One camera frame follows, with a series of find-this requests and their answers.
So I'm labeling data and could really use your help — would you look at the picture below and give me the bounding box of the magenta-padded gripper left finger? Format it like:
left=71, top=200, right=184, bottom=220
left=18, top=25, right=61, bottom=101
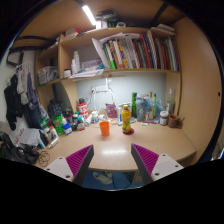
left=43, top=143, right=95, bottom=187

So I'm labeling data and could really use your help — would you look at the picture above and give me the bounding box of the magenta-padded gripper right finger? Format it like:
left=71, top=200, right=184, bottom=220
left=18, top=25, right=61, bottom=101
left=130, top=143, right=185, bottom=186

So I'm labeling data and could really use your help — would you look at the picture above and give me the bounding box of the yellow-labelled tea drink bottle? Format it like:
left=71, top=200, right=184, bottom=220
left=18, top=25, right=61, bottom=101
left=120, top=104, right=132, bottom=134

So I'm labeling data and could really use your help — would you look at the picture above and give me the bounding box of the silver can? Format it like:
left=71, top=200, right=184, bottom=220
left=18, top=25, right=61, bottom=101
left=47, top=137, right=60, bottom=149

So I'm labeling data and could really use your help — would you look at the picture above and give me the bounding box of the orange-capped white bottle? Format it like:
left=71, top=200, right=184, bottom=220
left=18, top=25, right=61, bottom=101
left=49, top=125, right=59, bottom=140

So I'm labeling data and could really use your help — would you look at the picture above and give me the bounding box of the green canister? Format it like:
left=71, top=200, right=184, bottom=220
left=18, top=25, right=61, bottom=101
left=51, top=115, right=64, bottom=128
left=54, top=125, right=65, bottom=136

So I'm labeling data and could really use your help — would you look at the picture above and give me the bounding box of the white plastic bag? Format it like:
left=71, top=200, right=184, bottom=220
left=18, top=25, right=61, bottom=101
left=18, top=128, right=43, bottom=147

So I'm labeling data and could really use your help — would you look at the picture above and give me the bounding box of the brown mug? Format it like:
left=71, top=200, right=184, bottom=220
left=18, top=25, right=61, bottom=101
left=167, top=114, right=185, bottom=129

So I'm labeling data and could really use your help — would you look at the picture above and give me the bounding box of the flat round red coaster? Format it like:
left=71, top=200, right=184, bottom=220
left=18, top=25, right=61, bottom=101
left=122, top=128, right=135, bottom=136

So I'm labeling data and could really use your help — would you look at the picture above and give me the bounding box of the white-lidded jar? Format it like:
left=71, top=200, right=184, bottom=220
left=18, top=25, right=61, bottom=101
left=159, top=110, right=169, bottom=126

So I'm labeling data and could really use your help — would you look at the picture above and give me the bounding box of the black backpack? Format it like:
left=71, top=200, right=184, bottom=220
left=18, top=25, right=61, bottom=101
left=0, top=131, right=41, bottom=164

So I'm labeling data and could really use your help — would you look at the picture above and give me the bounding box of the plain white bottle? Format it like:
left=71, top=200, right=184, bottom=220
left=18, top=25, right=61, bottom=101
left=84, top=113, right=94, bottom=127

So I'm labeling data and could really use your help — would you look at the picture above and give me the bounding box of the orange plastic cup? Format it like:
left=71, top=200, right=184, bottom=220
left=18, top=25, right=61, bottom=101
left=99, top=120, right=111, bottom=137

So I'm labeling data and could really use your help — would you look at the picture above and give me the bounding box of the black fabric bag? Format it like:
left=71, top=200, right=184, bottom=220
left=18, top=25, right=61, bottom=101
left=47, top=99, right=64, bottom=118

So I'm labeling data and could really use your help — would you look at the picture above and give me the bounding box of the white bottle with blue label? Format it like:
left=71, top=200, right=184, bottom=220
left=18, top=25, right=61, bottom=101
left=91, top=110, right=100, bottom=124

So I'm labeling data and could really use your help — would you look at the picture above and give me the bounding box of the red and white canister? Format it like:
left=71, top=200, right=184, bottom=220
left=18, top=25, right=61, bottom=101
left=77, top=102, right=89, bottom=120

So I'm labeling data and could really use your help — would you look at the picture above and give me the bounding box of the grey shaker bottle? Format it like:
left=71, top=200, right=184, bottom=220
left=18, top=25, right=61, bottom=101
left=135, top=97, right=146, bottom=123

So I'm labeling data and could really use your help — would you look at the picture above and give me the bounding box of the gold-capped clear glass bottle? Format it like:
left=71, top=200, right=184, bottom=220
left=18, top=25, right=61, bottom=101
left=147, top=91, right=154, bottom=121

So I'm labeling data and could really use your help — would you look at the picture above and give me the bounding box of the tall clear glass bottle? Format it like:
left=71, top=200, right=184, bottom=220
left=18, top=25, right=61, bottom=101
left=166, top=88, right=176, bottom=116

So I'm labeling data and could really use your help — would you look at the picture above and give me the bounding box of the green glass bottle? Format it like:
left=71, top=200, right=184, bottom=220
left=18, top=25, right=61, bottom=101
left=131, top=92, right=138, bottom=118

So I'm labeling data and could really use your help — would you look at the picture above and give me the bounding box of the blue hanging garment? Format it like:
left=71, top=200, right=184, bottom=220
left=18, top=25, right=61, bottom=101
left=25, top=73, right=44, bottom=129

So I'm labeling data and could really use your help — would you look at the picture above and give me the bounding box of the purple pouch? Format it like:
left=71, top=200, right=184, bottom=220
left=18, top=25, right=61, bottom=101
left=105, top=102, right=119, bottom=119

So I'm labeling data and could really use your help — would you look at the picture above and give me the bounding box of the black hanging jacket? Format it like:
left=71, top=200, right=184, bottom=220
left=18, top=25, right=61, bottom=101
left=3, top=74, right=24, bottom=132

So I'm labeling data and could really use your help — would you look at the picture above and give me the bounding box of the grey hanging garment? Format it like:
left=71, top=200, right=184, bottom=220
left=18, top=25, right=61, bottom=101
left=15, top=66, right=31, bottom=106

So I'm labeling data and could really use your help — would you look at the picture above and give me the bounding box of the wooden shelf unit with books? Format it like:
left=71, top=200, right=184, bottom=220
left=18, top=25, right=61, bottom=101
left=34, top=23, right=181, bottom=84

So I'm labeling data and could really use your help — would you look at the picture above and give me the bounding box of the ceiling light tube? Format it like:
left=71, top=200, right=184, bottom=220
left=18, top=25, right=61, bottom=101
left=81, top=4, right=98, bottom=27

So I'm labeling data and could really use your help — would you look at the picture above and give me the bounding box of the coiled black cable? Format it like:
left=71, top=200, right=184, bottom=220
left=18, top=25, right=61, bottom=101
left=37, top=150, right=51, bottom=168

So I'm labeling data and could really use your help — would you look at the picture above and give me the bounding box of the white wall socket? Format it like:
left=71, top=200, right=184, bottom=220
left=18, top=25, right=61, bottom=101
left=91, top=85, right=109, bottom=94

